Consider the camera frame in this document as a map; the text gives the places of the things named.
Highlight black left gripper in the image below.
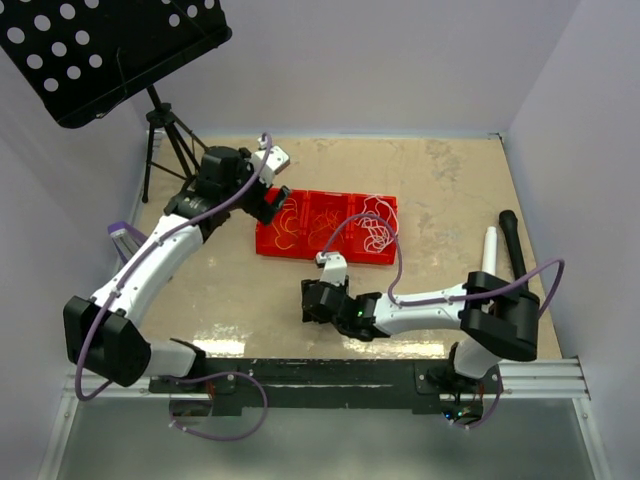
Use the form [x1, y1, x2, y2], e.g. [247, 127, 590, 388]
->
[223, 149, 289, 225]

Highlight orange and white cables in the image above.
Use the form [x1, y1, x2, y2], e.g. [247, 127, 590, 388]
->
[269, 197, 304, 251]

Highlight orange cable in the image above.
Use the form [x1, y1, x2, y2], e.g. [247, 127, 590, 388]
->
[305, 207, 349, 249]

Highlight white cable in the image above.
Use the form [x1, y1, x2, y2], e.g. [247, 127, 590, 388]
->
[354, 194, 400, 253]

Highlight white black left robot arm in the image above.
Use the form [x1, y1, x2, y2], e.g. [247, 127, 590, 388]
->
[63, 143, 292, 392]

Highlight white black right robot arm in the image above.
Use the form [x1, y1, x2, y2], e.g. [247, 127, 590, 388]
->
[301, 271, 540, 394]

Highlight red middle plastic bin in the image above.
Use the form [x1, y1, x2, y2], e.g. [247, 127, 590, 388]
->
[302, 191, 349, 259]

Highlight red plastic bin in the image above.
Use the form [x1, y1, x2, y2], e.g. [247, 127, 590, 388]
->
[349, 194, 399, 265]
[302, 191, 349, 259]
[255, 189, 308, 259]

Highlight red left plastic bin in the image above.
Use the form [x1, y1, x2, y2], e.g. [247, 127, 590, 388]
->
[255, 189, 308, 259]

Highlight red right plastic bin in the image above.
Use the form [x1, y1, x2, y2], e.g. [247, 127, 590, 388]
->
[349, 194, 399, 265]

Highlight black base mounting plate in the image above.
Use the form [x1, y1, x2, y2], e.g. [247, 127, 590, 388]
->
[149, 358, 502, 416]

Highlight purple metronome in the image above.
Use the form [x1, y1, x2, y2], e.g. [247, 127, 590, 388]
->
[107, 221, 147, 265]

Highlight white microphone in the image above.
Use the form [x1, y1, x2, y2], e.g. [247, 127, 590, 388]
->
[481, 226, 498, 275]

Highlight black microphone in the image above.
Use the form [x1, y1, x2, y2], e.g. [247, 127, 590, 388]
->
[498, 210, 527, 280]

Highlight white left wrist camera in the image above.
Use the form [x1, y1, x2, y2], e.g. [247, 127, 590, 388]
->
[250, 133, 290, 187]

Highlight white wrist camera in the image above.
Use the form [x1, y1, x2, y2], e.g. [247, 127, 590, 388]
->
[315, 252, 348, 287]
[250, 133, 290, 187]

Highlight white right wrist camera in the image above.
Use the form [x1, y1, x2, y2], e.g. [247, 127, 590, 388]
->
[315, 252, 348, 287]

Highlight aluminium front rail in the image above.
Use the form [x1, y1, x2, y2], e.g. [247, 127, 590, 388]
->
[63, 355, 594, 401]

